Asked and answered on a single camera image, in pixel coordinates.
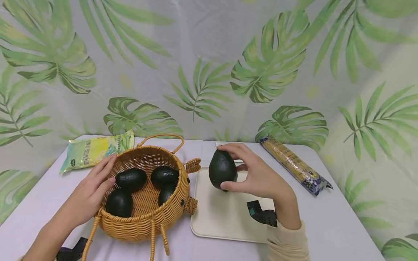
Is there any pig-shaped wicker basket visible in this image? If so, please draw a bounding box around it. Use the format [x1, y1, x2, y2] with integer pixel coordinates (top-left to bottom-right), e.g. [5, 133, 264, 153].
[82, 133, 202, 261]

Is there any long yellow noodle packet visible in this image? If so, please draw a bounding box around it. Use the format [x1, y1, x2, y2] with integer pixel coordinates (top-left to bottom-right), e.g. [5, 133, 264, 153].
[259, 136, 333, 197]

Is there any person's right forearm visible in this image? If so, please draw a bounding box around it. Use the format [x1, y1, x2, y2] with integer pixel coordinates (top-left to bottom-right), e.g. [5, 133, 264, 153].
[267, 192, 312, 261]

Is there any yellow green food packet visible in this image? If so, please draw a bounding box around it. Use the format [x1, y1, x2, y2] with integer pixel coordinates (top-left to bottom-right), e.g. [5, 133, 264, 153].
[59, 129, 135, 174]

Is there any person's right hand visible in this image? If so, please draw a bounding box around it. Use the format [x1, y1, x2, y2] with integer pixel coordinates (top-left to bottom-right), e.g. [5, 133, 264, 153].
[217, 142, 294, 200]

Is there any dark green avocado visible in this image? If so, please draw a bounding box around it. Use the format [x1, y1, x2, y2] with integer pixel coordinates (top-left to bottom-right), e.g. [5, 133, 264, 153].
[157, 183, 177, 207]
[104, 188, 134, 218]
[150, 166, 180, 189]
[114, 168, 148, 193]
[209, 150, 238, 192]

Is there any black wrist band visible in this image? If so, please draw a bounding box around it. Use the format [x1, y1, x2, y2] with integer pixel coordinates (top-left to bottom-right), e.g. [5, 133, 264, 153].
[246, 200, 278, 228]
[56, 237, 89, 261]

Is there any person's left hand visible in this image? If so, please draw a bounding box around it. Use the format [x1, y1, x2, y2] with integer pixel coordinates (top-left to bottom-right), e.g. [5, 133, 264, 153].
[66, 154, 118, 228]

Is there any person's left forearm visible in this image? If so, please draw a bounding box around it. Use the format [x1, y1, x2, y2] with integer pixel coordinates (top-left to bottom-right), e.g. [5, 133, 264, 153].
[17, 207, 86, 261]

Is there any cream rectangular tray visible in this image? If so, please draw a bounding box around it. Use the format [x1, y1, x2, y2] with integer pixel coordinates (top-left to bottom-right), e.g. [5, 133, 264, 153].
[190, 159, 279, 244]

